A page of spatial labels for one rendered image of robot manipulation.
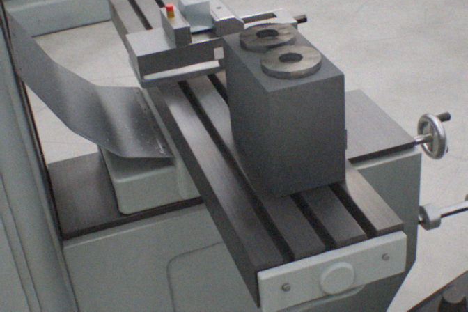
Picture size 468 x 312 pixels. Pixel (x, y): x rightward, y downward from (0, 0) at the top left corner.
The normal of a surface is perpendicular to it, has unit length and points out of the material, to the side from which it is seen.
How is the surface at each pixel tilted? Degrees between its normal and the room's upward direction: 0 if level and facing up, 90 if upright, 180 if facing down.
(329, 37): 0
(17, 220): 89
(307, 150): 90
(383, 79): 0
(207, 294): 90
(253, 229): 0
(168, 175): 90
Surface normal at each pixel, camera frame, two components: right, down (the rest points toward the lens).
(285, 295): 0.31, 0.47
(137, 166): -0.09, -0.85
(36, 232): 0.70, 0.29
